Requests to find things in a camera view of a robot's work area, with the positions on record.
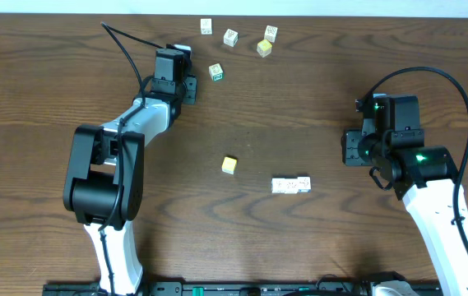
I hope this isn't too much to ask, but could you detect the acorn picture wooden block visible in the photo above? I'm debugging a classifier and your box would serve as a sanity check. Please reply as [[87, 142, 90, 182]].
[[297, 177, 312, 192]]

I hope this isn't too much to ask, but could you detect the white block red bug drawing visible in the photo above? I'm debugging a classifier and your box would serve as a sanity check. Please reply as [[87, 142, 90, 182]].
[[284, 178, 299, 194]]

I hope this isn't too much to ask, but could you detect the white block blue edge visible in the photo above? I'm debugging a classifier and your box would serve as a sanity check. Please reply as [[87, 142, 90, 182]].
[[271, 178, 287, 194]]

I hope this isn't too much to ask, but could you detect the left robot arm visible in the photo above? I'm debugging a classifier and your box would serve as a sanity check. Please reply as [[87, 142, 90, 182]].
[[63, 75, 197, 295]]

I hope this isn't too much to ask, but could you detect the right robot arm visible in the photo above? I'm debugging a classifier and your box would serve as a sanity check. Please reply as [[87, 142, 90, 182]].
[[341, 129, 468, 295]]

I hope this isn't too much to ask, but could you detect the green letter wooden block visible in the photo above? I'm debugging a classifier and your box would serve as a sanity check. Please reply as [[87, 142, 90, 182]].
[[208, 63, 225, 81]]

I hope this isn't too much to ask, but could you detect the white block top left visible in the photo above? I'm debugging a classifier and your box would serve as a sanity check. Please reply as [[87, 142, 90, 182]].
[[200, 18, 213, 35]]

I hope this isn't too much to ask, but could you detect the white block black drawing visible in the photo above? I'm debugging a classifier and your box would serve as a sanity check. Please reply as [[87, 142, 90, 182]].
[[223, 29, 239, 47]]

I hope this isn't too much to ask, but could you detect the plain yellow wooden block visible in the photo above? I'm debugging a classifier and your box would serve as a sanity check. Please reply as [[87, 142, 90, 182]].
[[221, 156, 238, 174]]

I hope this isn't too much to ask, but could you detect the yellow top wooden block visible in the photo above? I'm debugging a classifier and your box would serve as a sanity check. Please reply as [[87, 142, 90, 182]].
[[257, 39, 273, 58]]

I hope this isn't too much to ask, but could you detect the white block top right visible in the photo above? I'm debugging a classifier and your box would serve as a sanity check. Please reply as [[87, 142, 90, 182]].
[[264, 25, 278, 43]]

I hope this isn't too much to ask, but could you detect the right black cable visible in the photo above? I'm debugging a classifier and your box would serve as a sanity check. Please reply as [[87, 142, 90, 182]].
[[359, 66, 468, 296]]

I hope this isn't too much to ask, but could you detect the black cable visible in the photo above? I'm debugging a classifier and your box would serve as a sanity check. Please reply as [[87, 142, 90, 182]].
[[96, 21, 164, 296], [359, 66, 468, 296]]

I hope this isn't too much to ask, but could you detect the left black cable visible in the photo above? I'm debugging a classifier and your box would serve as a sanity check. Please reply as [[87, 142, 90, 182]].
[[96, 21, 164, 296]]

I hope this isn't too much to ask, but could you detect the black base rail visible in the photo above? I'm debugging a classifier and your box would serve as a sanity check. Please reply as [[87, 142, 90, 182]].
[[42, 280, 443, 296]]

